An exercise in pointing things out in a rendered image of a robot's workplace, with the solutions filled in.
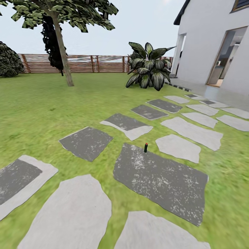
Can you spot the fixed window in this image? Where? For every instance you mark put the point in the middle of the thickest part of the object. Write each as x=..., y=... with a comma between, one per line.
x=226, y=54

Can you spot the tree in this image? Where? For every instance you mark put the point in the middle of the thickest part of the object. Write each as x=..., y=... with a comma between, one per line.
x=79, y=12
x=51, y=44

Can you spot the bush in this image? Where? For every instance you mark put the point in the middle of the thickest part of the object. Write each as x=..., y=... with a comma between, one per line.
x=150, y=73
x=132, y=57
x=10, y=62

